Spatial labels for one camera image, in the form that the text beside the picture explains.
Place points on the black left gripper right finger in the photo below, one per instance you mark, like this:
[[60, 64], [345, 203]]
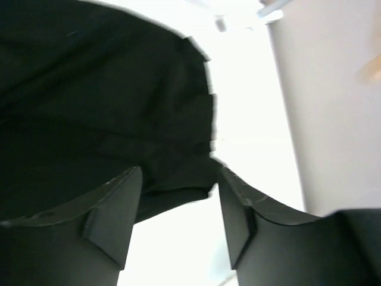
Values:
[[271, 243]]

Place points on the black trousers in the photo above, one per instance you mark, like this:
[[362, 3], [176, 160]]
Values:
[[87, 92]]

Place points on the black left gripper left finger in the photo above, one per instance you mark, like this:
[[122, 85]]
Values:
[[82, 242]]

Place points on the white right rack stand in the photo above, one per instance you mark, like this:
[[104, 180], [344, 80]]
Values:
[[249, 17]]

